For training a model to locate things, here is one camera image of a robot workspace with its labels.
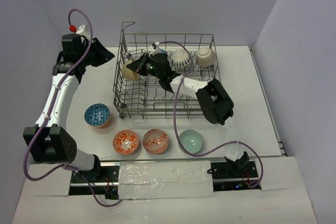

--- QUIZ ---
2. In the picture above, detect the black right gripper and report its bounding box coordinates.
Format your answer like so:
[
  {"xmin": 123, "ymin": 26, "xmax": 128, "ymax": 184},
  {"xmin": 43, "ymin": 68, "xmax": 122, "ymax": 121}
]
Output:
[{"xmin": 128, "ymin": 52, "xmax": 163, "ymax": 79}]

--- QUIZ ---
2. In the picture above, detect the black mounting rail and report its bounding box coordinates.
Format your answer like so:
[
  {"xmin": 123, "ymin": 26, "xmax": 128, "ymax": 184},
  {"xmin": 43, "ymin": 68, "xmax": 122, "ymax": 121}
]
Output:
[{"xmin": 69, "ymin": 161, "xmax": 258, "ymax": 200}]

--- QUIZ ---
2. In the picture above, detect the blue white patterned bowl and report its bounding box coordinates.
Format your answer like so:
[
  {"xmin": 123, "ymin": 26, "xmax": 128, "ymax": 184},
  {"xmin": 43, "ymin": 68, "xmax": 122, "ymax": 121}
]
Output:
[{"xmin": 84, "ymin": 103, "xmax": 110, "ymax": 126}]

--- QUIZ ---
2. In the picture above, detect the tan bowl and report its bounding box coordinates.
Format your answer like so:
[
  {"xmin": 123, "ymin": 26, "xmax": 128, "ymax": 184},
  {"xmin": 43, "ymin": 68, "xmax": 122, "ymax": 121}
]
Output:
[{"xmin": 121, "ymin": 59, "xmax": 139, "ymax": 81}]

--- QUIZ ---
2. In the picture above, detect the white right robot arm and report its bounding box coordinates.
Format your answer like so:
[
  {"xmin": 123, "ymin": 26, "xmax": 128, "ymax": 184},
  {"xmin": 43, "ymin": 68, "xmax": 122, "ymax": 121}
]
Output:
[{"xmin": 127, "ymin": 53, "xmax": 249, "ymax": 177}]

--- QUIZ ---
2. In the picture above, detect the grey wire dish rack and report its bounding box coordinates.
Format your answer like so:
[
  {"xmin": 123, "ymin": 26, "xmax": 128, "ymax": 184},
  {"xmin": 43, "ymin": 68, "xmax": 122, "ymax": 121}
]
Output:
[{"xmin": 113, "ymin": 22, "xmax": 220, "ymax": 119}]

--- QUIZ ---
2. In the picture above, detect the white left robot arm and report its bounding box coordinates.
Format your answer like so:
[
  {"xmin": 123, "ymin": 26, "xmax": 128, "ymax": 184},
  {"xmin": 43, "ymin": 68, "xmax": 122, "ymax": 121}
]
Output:
[{"xmin": 23, "ymin": 34, "xmax": 114, "ymax": 182}]

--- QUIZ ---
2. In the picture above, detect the pale green bowl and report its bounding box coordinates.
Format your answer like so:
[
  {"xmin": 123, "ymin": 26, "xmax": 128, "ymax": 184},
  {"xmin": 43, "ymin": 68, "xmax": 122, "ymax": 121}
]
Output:
[{"xmin": 179, "ymin": 130, "xmax": 203, "ymax": 154}]

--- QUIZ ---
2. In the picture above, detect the orange floral pattern bowl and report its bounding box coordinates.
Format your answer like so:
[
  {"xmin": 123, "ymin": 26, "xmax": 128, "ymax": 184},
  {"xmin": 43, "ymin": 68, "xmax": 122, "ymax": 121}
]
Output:
[{"xmin": 113, "ymin": 130, "xmax": 139, "ymax": 155}]

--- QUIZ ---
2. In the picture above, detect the white bowl orange rim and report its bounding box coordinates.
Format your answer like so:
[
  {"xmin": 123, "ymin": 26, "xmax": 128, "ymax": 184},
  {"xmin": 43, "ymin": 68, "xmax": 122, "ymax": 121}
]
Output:
[{"xmin": 171, "ymin": 49, "xmax": 191, "ymax": 68}]

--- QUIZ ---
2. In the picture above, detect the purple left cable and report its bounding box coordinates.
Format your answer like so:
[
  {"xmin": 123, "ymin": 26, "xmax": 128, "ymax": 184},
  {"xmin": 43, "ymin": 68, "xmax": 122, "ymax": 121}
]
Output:
[{"xmin": 23, "ymin": 8, "xmax": 124, "ymax": 207}]

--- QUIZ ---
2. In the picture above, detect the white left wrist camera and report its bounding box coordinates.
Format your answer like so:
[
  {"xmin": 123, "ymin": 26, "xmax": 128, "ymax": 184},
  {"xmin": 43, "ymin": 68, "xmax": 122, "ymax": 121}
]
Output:
[{"xmin": 69, "ymin": 23, "xmax": 91, "ymax": 40}]

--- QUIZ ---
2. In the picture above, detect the white taped sheet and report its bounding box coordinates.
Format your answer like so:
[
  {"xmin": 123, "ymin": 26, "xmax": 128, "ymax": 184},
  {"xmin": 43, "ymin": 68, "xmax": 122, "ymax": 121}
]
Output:
[{"xmin": 118, "ymin": 161, "xmax": 214, "ymax": 199}]

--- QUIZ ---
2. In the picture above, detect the orange geometric pattern bowl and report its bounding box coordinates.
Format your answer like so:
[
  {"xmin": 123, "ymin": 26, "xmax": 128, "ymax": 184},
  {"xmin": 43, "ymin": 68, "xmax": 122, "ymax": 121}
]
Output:
[{"xmin": 142, "ymin": 129, "xmax": 169, "ymax": 154}]

